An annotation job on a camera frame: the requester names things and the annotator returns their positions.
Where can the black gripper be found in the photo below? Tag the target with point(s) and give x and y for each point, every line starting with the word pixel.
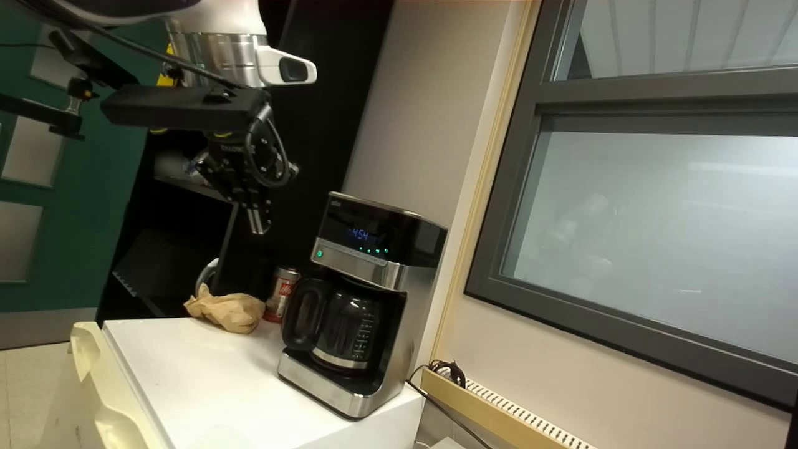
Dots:
pixel 257 157

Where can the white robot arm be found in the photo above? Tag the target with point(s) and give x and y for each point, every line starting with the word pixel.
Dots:
pixel 216 41

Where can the brown coffee can black lid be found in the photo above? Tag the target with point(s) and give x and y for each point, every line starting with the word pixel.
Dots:
pixel 286 294

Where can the black silver drip coffee maker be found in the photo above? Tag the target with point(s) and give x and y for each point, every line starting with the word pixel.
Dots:
pixel 374 269

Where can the glass coffee carafe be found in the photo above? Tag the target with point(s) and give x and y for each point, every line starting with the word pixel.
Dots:
pixel 339 328

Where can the clear plastic bags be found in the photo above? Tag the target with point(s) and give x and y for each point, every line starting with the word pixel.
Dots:
pixel 178 170

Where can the black shelving unit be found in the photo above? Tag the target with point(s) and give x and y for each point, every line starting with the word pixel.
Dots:
pixel 332 141

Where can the yellow box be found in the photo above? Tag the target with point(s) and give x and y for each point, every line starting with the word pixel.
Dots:
pixel 168 78

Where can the white mini fridge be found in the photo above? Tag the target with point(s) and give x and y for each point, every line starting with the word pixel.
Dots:
pixel 226 390

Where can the cream fridge door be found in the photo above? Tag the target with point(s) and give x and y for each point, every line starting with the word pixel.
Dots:
pixel 102 390

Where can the beige baseboard heater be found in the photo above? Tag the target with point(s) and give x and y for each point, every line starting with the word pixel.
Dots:
pixel 489 415

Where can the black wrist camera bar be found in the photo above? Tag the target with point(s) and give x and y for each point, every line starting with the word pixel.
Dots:
pixel 182 107

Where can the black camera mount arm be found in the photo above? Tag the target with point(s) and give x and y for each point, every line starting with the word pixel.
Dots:
pixel 41 113

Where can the grey window frame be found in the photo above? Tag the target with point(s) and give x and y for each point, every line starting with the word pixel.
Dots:
pixel 582 321

